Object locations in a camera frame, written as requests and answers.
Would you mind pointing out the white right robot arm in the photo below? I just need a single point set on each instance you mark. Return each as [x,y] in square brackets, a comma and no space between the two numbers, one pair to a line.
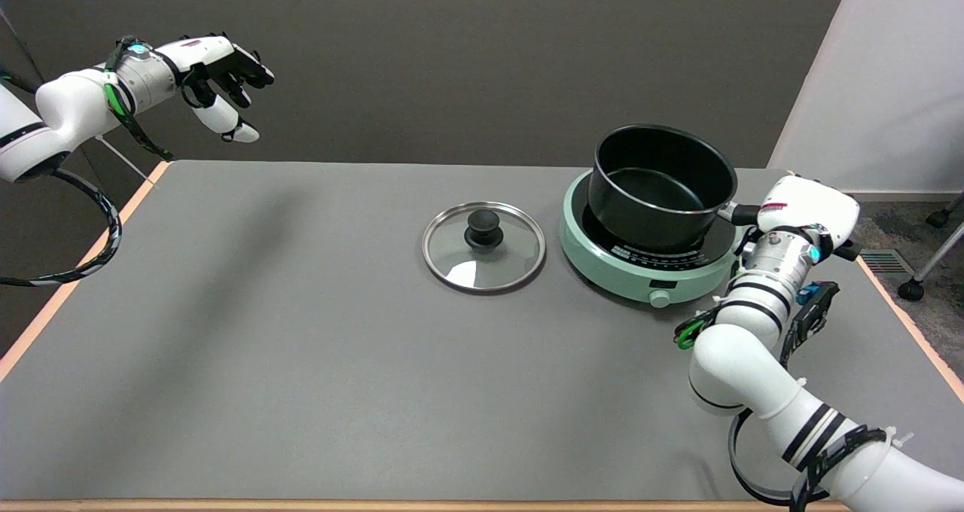
[734,369]

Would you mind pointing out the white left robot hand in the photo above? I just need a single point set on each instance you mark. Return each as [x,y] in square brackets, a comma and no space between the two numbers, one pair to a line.
[203,53]

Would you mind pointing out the metal stand with black casters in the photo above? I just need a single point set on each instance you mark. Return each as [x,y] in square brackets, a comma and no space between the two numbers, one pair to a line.
[911,290]

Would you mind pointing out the mint green induction cooker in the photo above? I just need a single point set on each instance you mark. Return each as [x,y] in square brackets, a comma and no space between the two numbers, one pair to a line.
[602,263]

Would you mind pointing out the glass lid with black knob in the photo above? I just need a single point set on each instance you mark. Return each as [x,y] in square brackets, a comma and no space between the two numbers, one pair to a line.
[483,230]

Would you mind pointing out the metal floor vent grille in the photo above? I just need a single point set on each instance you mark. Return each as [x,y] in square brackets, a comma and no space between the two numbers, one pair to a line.
[889,262]

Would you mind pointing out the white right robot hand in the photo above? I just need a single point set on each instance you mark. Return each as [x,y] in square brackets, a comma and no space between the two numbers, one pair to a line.
[809,207]

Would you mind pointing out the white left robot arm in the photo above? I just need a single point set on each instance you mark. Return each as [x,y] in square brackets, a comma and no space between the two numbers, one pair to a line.
[68,105]

